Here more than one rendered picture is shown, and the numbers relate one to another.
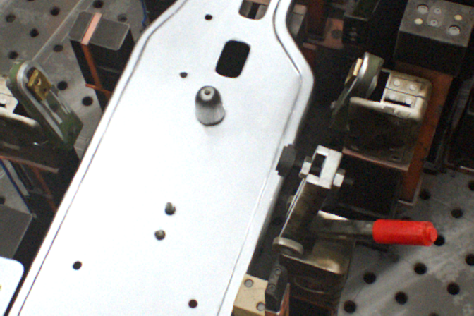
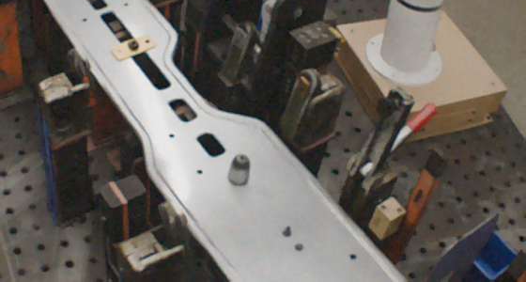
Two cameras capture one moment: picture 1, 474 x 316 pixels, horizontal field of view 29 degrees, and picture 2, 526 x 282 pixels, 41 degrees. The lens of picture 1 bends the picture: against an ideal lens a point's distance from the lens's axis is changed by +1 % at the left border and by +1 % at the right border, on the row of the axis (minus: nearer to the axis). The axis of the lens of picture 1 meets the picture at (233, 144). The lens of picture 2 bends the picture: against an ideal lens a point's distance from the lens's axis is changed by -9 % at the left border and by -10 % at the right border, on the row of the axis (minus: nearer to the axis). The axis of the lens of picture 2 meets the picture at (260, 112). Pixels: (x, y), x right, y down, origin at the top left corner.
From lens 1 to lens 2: 0.76 m
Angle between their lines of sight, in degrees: 41
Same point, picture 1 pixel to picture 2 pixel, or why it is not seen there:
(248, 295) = (390, 211)
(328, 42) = not seen: hidden behind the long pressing
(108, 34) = (131, 188)
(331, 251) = (386, 169)
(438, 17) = (313, 33)
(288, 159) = (391, 101)
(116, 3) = (23, 222)
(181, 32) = (169, 153)
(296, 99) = (267, 136)
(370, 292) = not seen: hidden behind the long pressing
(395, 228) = (421, 117)
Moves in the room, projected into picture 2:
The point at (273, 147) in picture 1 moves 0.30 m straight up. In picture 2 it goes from (287, 165) to (323, 19)
